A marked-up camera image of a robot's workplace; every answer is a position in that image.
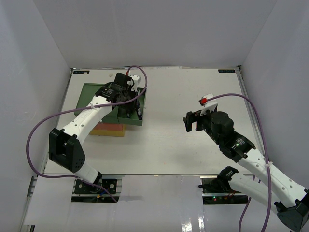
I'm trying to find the green drawer cabinet box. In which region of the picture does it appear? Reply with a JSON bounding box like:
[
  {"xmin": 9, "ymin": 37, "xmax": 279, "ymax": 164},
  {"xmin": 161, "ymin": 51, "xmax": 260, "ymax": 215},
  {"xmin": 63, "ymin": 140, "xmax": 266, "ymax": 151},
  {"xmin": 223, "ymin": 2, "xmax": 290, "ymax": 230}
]
[{"xmin": 76, "ymin": 83, "xmax": 126, "ymax": 137}]

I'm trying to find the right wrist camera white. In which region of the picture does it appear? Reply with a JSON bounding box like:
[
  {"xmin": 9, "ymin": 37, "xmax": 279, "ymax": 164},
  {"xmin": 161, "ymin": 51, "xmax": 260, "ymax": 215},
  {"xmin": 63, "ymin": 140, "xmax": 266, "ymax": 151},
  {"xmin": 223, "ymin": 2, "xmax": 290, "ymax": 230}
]
[{"xmin": 199, "ymin": 94, "xmax": 218, "ymax": 116}]

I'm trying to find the right black corner label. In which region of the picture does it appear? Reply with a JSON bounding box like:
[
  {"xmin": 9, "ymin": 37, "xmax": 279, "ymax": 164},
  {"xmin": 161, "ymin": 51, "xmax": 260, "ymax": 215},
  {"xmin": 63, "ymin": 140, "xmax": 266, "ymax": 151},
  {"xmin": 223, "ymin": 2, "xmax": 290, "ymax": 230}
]
[{"xmin": 218, "ymin": 69, "xmax": 236, "ymax": 73}]

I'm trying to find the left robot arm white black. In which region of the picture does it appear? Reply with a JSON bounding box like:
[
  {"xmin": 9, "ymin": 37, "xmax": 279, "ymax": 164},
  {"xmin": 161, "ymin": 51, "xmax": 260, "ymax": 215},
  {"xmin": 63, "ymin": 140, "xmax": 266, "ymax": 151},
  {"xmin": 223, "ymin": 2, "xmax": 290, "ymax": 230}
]
[{"xmin": 48, "ymin": 73, "xmax": 141, "ymax": 193}]

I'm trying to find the black corner label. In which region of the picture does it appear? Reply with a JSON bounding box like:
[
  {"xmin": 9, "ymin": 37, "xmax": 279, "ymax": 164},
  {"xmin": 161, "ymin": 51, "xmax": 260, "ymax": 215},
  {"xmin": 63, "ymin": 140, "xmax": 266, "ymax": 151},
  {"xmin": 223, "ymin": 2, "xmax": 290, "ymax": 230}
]
[
  {"xmin": 218, "ymin": 69, "xmax": 236, "ymax": 73},
  {"xmin": 73, "ymin": 70, "xmax": 90, "ymax": 75}
]

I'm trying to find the left black corner label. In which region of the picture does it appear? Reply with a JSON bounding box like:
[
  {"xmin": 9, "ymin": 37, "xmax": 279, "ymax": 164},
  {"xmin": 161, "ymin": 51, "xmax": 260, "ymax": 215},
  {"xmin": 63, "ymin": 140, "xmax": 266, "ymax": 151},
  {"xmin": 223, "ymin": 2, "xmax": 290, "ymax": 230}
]
[{"xmin": 73, "ymin": 70, "xmax": 90, "ymax": 75}]

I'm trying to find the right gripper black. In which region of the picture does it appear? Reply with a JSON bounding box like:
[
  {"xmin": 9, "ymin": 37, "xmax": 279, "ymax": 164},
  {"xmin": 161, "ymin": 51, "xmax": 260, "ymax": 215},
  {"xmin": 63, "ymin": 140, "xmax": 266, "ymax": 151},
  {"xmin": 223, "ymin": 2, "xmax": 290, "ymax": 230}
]
[{"xmin": 183, "ymin": 108, "xmax": 222, "ymax": 145}]

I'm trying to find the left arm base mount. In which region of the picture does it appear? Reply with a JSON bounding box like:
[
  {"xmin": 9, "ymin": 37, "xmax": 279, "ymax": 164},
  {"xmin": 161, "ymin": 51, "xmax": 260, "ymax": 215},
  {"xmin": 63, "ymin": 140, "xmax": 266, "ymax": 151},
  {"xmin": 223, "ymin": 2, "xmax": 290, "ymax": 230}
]
[{"xmin": 71, "ymin": 178, "xmax": 121, "ymax": 203}]

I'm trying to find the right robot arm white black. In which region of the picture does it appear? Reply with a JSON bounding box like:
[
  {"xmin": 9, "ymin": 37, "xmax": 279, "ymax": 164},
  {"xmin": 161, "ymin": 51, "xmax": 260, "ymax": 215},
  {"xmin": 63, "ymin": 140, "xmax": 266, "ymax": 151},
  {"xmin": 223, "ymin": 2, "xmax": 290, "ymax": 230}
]
[{"xmin": 183, "ymin": 110, "xmax": 309, "ymax": 232}]

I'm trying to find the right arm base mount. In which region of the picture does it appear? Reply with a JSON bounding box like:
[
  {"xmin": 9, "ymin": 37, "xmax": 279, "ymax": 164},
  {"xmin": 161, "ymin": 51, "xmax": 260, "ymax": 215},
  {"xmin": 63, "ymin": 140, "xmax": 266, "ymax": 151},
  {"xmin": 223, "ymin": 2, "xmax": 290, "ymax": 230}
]
[{"xmin": 198, "ymin": 176, "xmax": 249, "ymax": 205}]

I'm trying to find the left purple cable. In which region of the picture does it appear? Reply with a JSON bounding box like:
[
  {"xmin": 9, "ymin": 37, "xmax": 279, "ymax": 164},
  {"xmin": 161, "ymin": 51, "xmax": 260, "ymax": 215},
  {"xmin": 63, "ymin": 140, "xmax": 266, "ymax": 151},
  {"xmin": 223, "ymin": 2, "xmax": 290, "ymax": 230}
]
[{"xmin": 26, "ymin": 65, "xmax": 148, "ymax": 203}]

